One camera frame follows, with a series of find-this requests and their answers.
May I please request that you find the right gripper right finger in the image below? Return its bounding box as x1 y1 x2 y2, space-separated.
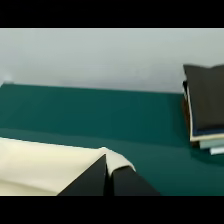
106 165 162 197

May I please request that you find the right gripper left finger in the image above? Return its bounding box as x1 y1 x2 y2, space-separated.
57 153 108 197

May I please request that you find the cream garment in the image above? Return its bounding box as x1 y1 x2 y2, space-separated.
0 136 137 197

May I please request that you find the off-white folded garment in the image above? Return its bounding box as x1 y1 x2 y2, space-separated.
189 131 224 143

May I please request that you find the pale green folded garment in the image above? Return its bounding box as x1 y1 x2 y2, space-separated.
199 138 224 150

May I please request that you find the pale blue folded garment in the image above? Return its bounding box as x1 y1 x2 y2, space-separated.
209 146 224 156

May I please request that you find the navy folded garment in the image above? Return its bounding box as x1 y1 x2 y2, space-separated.
191 124 224 137

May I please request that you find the dark folded garment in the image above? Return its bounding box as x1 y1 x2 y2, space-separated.
182 63 224 133

